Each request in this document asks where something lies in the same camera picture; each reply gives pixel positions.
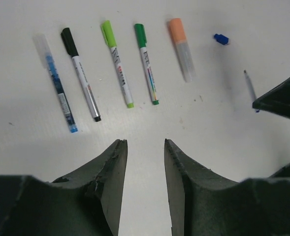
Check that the blue pen cap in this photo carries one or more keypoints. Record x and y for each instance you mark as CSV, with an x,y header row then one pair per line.
x,y
221,39

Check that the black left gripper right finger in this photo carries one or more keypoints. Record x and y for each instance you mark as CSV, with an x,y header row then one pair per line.
x,y
203,203

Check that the silver pen lime end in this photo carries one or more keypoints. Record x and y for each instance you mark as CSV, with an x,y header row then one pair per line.
x,y
111,43

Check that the blue capped pen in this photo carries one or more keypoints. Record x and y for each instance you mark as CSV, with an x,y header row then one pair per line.
x,y
48,62

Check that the orange capped grey highlighter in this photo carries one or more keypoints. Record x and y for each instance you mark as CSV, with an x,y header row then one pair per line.
x,y
182,49

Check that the white pen blue tip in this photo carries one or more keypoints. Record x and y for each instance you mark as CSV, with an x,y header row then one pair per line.
x,y
250,86

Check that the white pen green end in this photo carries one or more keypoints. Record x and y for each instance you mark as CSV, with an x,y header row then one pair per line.
x,y
142,41

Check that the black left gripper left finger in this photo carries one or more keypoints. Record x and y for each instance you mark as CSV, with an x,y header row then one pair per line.
x,y
84,202

